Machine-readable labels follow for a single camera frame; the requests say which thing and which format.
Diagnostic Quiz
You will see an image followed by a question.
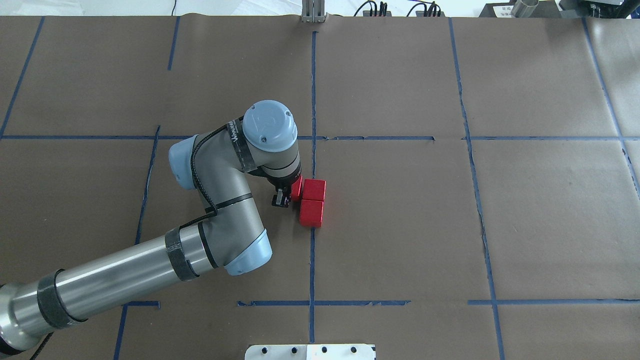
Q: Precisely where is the red block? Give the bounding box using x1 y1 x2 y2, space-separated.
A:
298 199 324 228
290 175 304 203
301 178 327 202

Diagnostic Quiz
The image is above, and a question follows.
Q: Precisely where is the metal cup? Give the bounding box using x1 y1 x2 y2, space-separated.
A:
510 0 540 18

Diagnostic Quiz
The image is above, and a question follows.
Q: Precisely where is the white camera pole base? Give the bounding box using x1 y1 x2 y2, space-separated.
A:
244 343 377 360

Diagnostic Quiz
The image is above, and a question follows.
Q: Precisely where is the aluminium frame post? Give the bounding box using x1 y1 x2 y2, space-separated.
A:
301 0 327 24

